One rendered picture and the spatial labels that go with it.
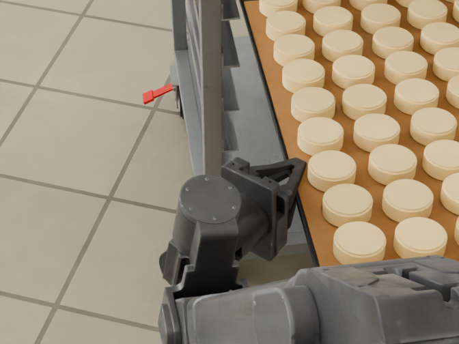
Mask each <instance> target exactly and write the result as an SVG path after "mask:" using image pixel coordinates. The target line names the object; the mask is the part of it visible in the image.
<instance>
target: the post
mask: <svg viewBox="0 0 459 344"><path fill-rule="evenodd" d="M199 45H200V70H201V121H202V147H203V173H204V175H217V176H220V168H221V167H222V89H221V0H199Z"/></svg>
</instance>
